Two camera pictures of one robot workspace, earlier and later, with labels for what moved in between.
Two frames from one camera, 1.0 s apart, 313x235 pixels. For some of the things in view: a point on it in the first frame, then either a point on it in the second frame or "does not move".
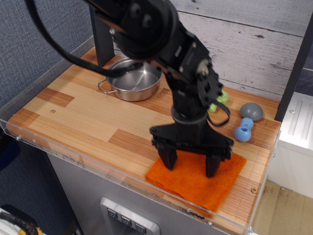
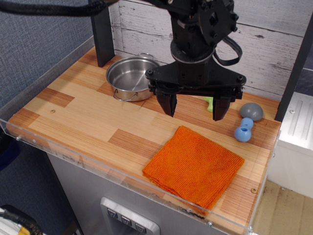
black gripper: (198, 137) to (208, 78)
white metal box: (292, 165) does not move
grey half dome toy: (251, 110) does not move
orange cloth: (189, 177) does not move
